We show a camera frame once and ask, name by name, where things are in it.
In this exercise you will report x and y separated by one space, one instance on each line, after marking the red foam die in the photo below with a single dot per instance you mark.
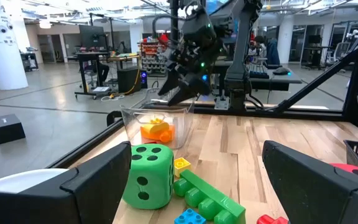
353 169

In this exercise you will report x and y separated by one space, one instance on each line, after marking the small blue toy block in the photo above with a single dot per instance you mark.
190 217

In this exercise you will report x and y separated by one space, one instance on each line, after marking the black box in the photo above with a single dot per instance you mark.
7 130

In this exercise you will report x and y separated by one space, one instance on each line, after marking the green foam die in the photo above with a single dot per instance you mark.
149 177

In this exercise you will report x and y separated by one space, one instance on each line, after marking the black computer tower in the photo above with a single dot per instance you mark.
129 79

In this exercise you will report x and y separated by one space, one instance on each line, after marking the long green four-stud block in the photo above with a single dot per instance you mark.
216 202

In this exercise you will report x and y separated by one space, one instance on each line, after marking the clear plastic container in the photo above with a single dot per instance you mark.
129 124

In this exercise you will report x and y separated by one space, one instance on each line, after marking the black-legged office desk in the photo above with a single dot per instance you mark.
84 71

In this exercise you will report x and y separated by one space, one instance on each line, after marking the black computer mouse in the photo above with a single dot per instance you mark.
281 71

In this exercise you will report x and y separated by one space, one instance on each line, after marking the white round pillar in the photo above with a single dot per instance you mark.
5 56

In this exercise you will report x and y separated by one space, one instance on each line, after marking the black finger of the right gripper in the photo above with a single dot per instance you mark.
168 82
188 90

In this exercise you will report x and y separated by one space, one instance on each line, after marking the orange curved toy block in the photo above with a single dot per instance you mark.
157 132

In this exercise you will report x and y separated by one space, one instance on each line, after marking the small yellow toy block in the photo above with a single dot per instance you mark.
181 165

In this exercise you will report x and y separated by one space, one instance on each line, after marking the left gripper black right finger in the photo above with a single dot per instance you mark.
322 196

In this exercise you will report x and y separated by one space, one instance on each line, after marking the red two-stud block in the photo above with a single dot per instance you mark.
270 220

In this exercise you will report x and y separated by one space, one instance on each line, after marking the shelf with orange bins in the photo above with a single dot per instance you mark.
151 56

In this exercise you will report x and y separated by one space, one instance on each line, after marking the person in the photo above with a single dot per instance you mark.
261 49

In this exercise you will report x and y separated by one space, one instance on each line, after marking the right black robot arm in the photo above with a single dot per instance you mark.
241 62

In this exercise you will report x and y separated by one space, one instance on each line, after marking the white office chair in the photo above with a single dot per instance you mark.
340 49

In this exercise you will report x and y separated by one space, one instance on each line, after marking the dark blue jacket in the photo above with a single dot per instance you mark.
273 53

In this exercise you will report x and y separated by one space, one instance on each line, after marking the black computer monitor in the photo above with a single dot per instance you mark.
92 36

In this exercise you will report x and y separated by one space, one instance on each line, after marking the grey workstation desk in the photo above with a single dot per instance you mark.
278 81

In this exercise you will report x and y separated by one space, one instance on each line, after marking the black keyboard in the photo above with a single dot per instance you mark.
258 71

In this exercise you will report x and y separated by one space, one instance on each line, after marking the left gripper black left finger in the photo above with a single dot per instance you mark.
57 202

